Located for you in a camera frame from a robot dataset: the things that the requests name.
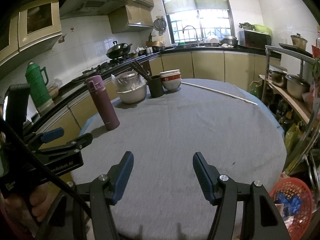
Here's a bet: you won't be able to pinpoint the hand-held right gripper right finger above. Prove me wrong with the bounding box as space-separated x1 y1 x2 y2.
192 152 292 240

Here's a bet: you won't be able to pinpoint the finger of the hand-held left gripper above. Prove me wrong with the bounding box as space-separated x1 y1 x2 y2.
24 127 65 150
37 132 93 156

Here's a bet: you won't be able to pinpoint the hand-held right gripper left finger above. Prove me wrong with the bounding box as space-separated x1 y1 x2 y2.
41 151 134 240

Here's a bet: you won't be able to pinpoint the red plastic basket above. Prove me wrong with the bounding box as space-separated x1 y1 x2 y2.
269 177 314 240

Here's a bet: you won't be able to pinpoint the person's left forearm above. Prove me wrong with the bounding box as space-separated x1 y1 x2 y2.
0 210 38 240

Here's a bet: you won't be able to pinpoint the person's left hand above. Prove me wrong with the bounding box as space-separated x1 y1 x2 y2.
0 180 50 224

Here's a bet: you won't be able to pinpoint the clear bag with bowl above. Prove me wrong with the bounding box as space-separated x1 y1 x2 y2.
47 78 63 99

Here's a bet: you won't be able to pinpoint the purple thermos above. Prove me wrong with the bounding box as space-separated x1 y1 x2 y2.
85 75 120 130

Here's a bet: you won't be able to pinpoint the green thermos jug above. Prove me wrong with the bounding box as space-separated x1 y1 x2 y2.
25 62 53 109

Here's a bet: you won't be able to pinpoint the metal basin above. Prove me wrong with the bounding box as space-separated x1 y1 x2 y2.
117 82 148 104

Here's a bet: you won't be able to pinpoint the gas stove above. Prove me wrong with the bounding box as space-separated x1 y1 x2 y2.
72 61 125 83

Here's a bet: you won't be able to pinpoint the clear plastic cover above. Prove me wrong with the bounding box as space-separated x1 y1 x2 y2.
111 71 148 93

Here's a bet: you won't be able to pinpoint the thin white rod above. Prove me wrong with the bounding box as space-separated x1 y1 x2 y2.
184 82 258 105

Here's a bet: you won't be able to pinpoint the light blue table cover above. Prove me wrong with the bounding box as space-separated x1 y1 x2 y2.
79 79 286 140

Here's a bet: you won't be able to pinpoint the black chopstick holder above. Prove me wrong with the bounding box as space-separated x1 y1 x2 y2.
149 75 165 98

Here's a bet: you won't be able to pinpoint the yellow plastic bag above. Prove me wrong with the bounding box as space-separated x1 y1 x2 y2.
284 124 304 155

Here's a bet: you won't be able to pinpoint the black wok with lid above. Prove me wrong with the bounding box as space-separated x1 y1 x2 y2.
106 41 133 59

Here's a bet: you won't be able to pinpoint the red banded white bowl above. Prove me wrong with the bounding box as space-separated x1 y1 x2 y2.
159 69 181 82

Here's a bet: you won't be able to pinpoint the yellow base cabinets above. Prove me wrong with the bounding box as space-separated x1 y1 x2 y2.
37 50 282 198

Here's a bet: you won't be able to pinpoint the small steel pot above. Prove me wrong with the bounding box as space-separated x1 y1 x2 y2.
270 66 288 88

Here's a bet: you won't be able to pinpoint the golden pot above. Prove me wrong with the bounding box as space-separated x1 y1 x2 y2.
146 40 165 53

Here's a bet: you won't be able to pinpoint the black kitchen countertop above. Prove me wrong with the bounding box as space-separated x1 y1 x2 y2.
22 44 282 140

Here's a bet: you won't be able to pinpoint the large steel pot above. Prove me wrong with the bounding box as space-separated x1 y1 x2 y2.
286 74 310 102

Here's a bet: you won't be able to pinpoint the range hood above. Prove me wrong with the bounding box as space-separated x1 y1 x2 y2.
59 0 154 19

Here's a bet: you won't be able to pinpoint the grey lidded pot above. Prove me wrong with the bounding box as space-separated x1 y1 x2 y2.
221 35 239 47

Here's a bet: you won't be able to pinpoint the white kettle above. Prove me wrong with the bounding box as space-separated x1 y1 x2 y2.
203 32 220 44

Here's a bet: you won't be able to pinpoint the chrome faucet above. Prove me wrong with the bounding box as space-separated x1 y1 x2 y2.
182 25 200 47

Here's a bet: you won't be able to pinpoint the hanging metal strainer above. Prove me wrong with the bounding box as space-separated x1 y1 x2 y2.
153 17 167 36

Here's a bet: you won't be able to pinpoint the black microwave oven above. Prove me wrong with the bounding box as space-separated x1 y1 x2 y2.
239 29 272 49

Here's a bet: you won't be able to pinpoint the metal shelf rack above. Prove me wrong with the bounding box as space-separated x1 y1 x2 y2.
259 42 320 230

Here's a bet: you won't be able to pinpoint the barred window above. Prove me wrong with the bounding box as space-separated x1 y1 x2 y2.
157 0 234 44

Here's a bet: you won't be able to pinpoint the pale green cabbage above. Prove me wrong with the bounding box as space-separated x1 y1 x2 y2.
252 24 273 37

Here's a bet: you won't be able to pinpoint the brass pot with lid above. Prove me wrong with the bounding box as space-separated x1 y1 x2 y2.
291 34 308 50

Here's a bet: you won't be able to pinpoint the black cable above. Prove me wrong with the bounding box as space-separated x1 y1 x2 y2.
0 119 92 214

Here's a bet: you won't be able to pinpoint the yellow wall cabinets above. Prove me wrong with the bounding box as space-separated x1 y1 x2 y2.
0 0 154 67

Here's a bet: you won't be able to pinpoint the small yellow wall cabinet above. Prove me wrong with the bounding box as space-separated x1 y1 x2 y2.
109 5 154 33

